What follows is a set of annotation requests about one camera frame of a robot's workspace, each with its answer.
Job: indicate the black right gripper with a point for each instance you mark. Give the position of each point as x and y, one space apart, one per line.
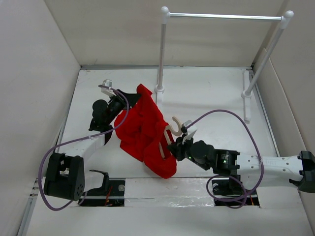
177 148

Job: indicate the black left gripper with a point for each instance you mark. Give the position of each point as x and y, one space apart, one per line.
131 98

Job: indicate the wooden clothes hanger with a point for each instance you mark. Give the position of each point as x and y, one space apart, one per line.
169 131

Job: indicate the red t shirt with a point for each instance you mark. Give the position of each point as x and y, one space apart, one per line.
142 135

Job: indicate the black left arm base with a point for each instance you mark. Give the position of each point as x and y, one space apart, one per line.
102 191

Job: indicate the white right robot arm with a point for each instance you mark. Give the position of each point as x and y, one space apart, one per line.
294 171

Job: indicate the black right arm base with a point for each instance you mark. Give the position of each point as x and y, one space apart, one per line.
223 187

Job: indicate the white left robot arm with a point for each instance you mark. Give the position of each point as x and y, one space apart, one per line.
66 176

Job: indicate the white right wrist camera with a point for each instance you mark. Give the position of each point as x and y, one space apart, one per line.
188 131

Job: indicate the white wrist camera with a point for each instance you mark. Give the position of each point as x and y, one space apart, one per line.
188 131
107 84

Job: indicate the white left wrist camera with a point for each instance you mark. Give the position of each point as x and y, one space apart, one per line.
107 84

